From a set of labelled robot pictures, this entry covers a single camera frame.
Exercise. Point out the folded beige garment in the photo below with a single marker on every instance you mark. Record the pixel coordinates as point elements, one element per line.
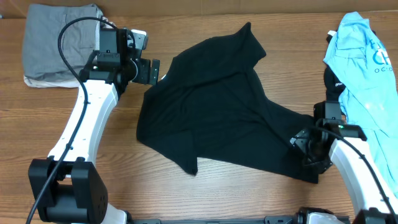
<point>49,83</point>

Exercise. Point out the folded grey trousers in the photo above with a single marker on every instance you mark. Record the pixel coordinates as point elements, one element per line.
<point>55,18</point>

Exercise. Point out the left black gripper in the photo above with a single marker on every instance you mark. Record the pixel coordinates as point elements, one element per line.
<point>143,76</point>

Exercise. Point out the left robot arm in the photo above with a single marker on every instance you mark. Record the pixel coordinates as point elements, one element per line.
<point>66,185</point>

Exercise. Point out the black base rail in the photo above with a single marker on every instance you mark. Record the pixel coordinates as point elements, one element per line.
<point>288,219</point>

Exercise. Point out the black garment under blue shirt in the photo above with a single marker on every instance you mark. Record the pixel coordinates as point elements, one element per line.
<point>334,87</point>

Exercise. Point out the black t-shirt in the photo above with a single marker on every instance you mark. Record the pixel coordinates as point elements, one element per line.
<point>212,104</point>

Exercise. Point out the light blue t-shirt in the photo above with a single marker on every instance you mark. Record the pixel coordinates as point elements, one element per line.
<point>360,61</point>

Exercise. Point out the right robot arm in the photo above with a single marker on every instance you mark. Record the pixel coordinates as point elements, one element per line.
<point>332,142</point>

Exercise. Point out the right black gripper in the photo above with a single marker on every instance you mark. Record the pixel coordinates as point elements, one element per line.
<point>301,141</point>

